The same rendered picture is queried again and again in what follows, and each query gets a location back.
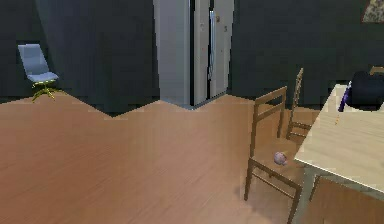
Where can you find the brown wooden slat-back chair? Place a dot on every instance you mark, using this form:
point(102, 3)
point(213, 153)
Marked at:
point(266, 140)
point(297, 110)

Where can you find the pale blue swivel chair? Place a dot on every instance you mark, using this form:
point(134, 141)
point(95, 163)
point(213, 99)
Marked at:
point(36, 65)

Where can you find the grey double-door fridge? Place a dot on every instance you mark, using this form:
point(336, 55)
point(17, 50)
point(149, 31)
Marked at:
point(180, 50)

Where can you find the small pink round object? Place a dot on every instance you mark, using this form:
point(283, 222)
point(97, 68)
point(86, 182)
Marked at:
point(280, 158)

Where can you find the purple stick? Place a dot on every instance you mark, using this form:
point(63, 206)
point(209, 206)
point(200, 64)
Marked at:
point(344, 98)

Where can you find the pale wooden dining table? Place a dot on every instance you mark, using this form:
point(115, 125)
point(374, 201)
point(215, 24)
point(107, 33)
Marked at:
point(350, 140)

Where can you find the black bag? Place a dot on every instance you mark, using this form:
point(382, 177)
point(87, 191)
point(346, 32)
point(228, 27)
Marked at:
point(366, 90)

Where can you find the framed wall picture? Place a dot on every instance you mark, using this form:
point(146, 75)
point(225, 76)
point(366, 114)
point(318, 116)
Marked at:
point(374, 11)

